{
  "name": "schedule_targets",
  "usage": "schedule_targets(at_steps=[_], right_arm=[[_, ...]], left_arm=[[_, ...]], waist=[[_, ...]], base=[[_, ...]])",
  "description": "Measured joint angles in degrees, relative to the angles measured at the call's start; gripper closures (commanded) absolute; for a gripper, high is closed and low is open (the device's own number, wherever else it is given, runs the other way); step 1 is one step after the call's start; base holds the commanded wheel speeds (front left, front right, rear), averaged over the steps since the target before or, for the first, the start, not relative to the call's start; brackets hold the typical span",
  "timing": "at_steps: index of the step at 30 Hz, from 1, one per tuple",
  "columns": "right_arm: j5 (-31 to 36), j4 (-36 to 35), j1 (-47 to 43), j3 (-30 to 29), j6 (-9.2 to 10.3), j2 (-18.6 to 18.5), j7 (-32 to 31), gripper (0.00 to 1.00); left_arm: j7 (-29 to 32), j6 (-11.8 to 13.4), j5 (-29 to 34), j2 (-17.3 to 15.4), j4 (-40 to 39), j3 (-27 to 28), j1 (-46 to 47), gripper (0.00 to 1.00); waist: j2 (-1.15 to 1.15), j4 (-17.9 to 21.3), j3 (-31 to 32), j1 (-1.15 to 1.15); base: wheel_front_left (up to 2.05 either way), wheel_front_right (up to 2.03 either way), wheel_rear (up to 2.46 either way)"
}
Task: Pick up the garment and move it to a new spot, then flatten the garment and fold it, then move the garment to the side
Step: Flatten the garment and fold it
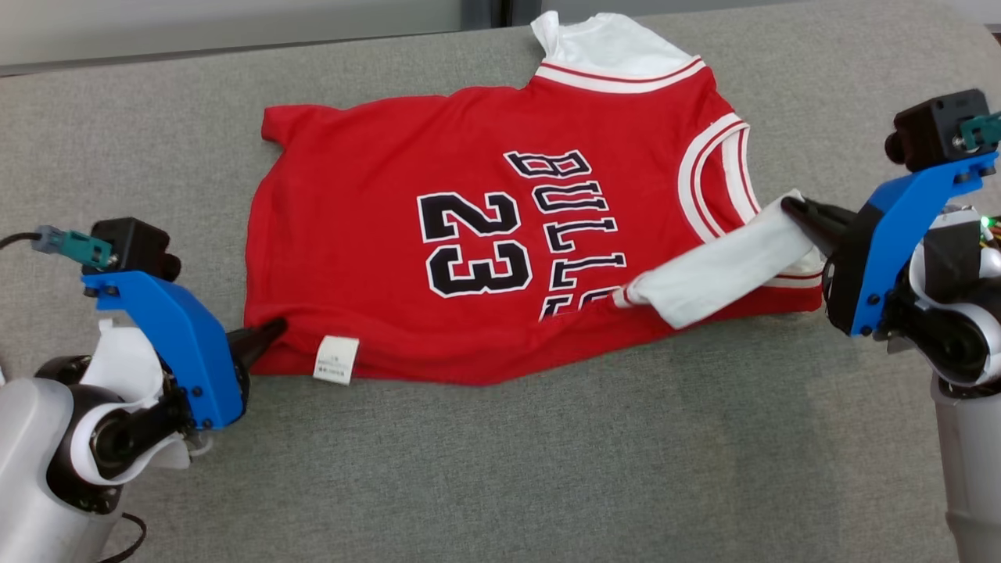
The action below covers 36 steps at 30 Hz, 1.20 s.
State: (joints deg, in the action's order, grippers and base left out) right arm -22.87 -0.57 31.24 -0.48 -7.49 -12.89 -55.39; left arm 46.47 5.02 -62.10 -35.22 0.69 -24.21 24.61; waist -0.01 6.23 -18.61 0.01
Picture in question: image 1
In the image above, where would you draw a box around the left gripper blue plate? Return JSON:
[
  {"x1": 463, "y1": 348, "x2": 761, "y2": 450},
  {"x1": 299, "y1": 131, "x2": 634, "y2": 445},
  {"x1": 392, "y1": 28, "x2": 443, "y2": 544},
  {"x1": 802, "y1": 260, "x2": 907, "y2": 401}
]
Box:
[{"x1": 81, "y1": 270, "x2": 288, "y2": 432}]

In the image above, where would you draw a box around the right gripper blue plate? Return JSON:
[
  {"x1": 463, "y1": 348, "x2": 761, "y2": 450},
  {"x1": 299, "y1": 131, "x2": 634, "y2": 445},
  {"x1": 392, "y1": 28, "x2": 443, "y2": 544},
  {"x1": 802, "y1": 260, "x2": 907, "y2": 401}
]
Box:
[{"x1": 781, "y1": 152, "x2": 1001, "y2": 339}]

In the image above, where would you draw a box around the red Bulls basketball jersey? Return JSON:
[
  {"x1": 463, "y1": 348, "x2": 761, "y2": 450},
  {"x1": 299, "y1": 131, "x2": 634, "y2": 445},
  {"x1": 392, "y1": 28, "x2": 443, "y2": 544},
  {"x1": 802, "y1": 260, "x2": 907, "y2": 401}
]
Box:
[{"x1": 244, "y1": 9, "x2": 827, "y2": 389}]

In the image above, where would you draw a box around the right black cable teal plug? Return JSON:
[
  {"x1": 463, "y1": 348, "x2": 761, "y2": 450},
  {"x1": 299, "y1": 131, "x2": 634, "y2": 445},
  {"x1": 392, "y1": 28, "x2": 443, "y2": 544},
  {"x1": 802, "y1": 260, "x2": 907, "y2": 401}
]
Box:
[{"x1": 960, "y1": 112, "x2": 1001, "y2": 152}]

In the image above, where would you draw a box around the black cable teal plug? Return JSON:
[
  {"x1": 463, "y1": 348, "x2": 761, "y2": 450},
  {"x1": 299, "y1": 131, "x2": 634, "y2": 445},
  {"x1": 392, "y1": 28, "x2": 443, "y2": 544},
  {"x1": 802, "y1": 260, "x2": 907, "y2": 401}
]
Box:
[
  {"x1": 960, "y1": 112, "x2": 1001, "y2": 152},
  {"x1": 0, "y1": 225, "x2": 149, "y2": 563}
]

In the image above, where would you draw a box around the left black cable teal plug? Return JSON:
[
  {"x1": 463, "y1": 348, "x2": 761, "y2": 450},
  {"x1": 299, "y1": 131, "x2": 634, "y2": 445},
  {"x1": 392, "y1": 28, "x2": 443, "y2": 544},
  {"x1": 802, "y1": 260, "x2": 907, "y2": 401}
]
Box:
[{"x1": 0, "y1": 225, "x2": 149, "y2": 563}]

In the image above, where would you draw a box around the grey partition post with slot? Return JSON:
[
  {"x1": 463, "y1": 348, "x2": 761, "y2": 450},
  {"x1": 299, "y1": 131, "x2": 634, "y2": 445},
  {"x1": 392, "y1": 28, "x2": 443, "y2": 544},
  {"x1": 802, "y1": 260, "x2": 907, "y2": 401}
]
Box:
[{"x1": 460, "y1": 0, "x2": 540, "y2": 28}]

